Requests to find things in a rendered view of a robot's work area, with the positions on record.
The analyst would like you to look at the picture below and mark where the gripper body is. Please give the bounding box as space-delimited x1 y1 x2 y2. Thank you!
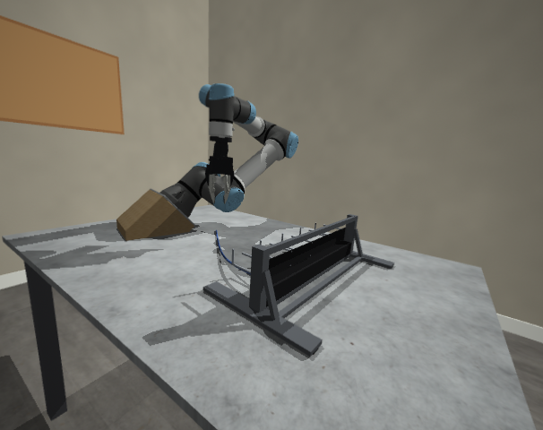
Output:
209 136 233 175

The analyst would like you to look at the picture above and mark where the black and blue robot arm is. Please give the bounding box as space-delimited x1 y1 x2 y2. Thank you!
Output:
160 83 298 218

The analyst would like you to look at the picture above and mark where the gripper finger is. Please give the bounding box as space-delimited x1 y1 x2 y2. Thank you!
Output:
205 164 217 203
223 170 234 204

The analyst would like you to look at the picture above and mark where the dark grey free-standing rack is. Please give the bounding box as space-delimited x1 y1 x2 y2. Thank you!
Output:
207 214 394 357

